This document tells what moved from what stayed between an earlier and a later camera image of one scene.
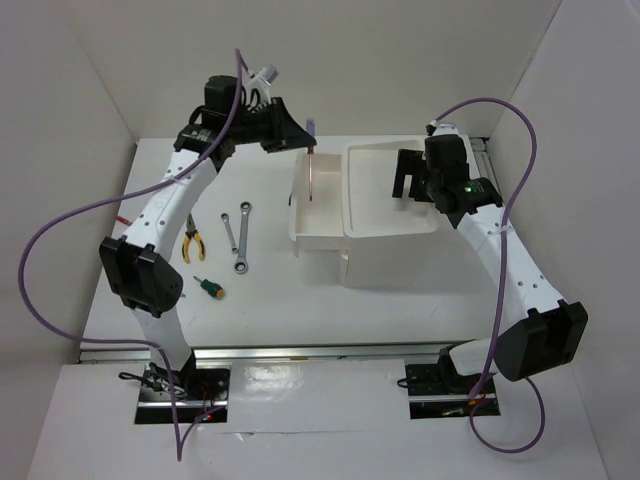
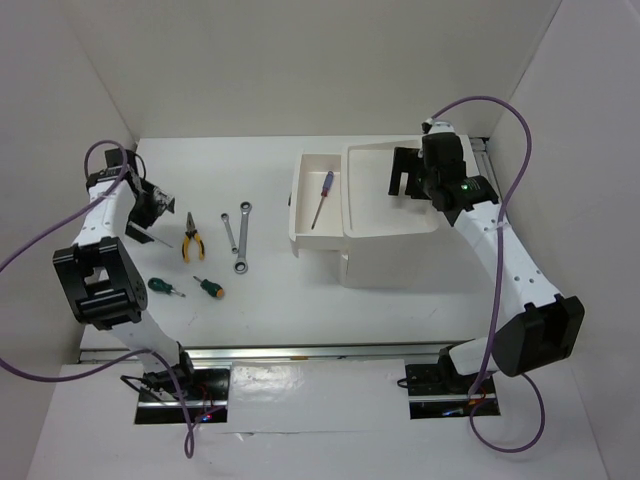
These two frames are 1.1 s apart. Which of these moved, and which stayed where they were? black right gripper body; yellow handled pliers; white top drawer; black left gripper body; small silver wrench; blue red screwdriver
Moved: black left gripper body; blue red screwdriver
Stayed: yellow handled pliers; black right gripper body; small silver wrench; white top drawer
